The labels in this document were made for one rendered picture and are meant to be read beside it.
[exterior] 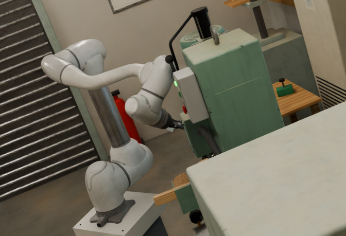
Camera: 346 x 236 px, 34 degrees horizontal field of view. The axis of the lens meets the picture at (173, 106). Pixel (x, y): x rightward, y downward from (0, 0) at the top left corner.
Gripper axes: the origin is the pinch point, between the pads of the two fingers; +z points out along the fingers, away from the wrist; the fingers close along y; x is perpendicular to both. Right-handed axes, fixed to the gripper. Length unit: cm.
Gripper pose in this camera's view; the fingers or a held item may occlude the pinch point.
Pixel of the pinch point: (184, 130)
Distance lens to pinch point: 256.2
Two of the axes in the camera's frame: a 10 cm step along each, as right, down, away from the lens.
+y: 8.2, 1.0, -5.6
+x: 2.4, -9.5, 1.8
